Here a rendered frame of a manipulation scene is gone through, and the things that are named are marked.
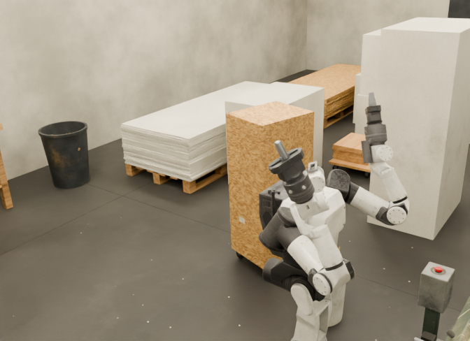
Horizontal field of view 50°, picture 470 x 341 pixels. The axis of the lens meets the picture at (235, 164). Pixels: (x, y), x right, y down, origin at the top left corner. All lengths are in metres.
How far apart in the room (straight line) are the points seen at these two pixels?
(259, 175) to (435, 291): 1.56
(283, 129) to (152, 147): 2.31
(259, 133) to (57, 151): 2.85
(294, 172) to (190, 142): 3.64
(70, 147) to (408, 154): 3.45
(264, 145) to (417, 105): 1.42
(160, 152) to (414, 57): 2.78
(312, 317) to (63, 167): 4.07
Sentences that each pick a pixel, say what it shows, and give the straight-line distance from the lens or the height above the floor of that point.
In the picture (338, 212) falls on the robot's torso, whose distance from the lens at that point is 2.05.
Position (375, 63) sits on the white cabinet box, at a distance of 6.26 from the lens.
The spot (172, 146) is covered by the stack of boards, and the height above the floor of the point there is 0.50.
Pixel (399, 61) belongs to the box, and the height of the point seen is 1.50.
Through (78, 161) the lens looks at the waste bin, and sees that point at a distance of 5.80.
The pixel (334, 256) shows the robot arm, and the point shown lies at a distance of 1.70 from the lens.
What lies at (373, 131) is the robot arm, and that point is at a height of 1.62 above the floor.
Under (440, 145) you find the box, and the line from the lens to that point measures 4.35.
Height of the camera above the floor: 2.29
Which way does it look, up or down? 22 degrees down
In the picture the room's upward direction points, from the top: 2 degrees counter-clockwise
